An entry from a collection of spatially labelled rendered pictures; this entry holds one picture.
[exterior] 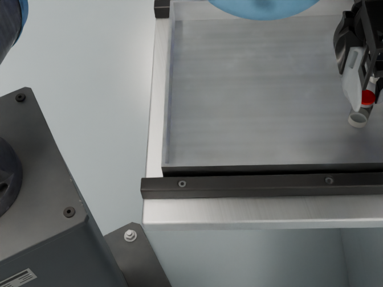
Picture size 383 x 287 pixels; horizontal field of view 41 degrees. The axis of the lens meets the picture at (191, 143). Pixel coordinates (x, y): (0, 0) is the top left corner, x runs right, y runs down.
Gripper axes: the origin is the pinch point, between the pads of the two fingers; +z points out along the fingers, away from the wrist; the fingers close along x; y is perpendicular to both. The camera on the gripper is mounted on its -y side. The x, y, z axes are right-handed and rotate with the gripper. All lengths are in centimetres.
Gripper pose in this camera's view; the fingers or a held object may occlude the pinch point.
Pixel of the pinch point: (366, 89)
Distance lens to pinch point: 59.1
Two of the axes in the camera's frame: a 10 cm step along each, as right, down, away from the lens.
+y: -0.1, 8.3, -5.5
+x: 10.0, -0.2, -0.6
